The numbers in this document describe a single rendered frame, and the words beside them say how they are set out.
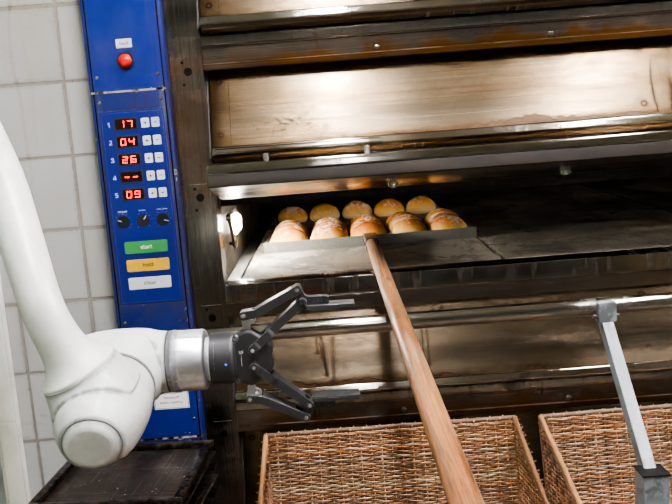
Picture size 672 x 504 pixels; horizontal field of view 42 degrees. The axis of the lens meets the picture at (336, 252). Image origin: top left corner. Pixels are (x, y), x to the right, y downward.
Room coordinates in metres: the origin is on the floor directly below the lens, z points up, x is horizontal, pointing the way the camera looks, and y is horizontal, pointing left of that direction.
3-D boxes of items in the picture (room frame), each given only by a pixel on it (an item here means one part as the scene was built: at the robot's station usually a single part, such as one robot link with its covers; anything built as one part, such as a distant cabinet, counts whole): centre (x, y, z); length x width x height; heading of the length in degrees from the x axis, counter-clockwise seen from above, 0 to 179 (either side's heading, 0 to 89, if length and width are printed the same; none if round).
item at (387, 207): (2.87, -0.18, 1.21); 0.10 x 0.07 x 0.06; 91
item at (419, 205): (2.87, -0.29, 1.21); 0.10 x 0.07 x 0.05; 92
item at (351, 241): (2.43, -0.09, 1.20); 0.55 x 0.36 x 0.03; 90
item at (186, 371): (1.25, 0.22, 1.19); 0.09 x 0.06 x 0.09; 0
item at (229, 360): (1.25, 0.15, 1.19); 0.09 x 0.07 x 0.08; 90
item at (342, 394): (1.25, 0.02, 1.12); 0.07 x 0.03 x 0.01; 90
